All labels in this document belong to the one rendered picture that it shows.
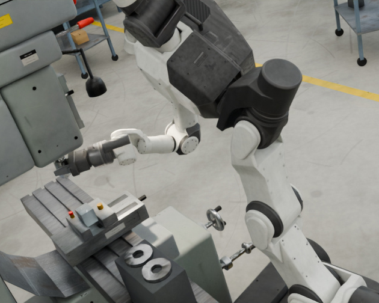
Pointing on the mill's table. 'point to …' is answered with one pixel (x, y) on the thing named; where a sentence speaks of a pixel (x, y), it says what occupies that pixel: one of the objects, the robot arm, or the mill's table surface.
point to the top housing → (23, 20)
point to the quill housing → (43, 116)
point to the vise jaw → (106, 214)
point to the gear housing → (22, 59)
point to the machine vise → (80, 250)
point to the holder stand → (153, 276)
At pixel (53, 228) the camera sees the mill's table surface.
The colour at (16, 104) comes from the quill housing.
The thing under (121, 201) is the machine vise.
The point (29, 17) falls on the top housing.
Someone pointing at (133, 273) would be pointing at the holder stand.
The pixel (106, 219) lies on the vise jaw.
